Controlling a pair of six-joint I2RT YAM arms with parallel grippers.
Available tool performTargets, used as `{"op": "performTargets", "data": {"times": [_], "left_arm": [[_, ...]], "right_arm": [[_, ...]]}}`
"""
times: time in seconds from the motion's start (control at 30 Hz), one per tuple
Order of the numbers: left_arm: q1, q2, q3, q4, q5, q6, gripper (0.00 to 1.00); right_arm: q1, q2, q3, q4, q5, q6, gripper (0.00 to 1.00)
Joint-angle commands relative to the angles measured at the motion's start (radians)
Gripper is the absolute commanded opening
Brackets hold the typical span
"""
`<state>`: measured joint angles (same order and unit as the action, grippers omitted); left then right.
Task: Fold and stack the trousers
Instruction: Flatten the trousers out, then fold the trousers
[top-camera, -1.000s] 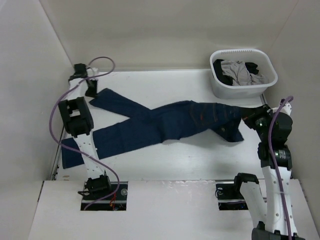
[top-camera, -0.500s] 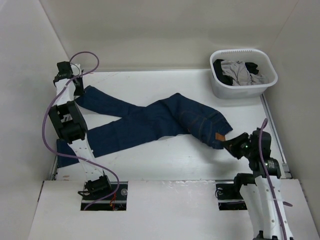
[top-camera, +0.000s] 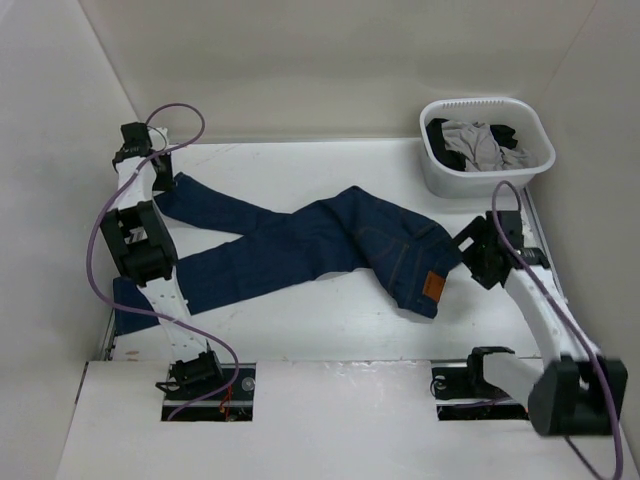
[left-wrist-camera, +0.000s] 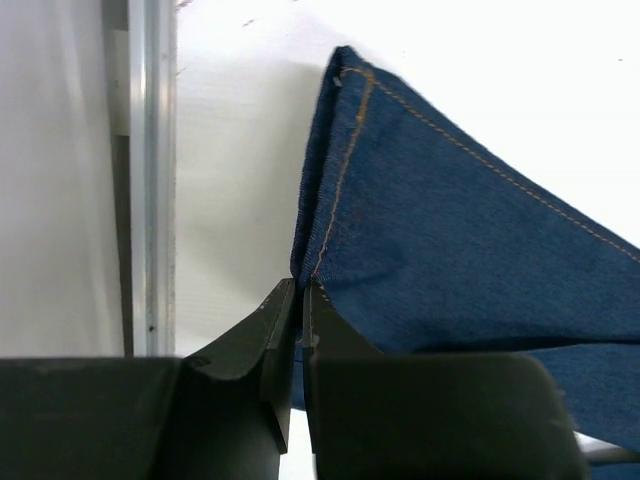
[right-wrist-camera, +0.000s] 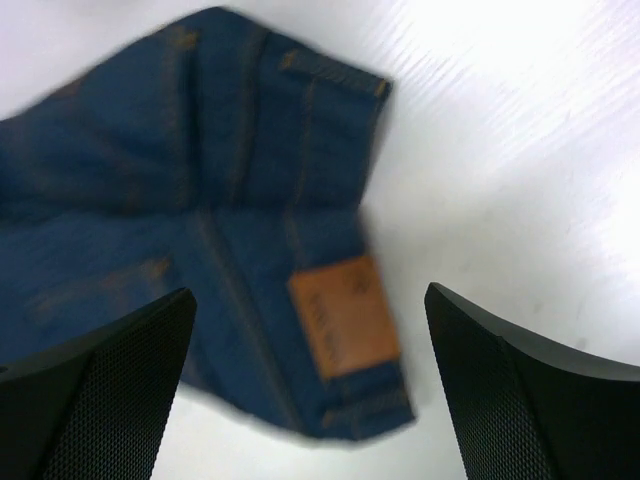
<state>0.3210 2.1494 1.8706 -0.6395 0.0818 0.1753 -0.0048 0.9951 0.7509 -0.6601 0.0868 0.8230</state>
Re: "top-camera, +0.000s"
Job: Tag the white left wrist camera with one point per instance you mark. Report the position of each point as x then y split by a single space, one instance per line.
159 138

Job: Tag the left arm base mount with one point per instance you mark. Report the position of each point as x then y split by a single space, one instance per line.
206 390

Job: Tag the black garment in basket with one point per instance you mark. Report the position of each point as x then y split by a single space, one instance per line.
445 150

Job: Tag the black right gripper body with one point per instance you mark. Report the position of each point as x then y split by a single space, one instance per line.
476 255

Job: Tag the dark blue denim jeans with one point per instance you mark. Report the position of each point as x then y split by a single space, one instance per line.
410 255

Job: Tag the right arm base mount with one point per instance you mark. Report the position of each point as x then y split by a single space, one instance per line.
459 399

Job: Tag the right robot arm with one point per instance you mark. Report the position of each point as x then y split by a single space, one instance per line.
577 392

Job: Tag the white plastic laundry basket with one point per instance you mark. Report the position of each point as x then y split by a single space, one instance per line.
470 145

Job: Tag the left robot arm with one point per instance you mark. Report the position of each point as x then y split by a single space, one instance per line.
139 240

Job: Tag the grey garment in basket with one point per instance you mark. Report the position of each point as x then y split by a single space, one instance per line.
475 145

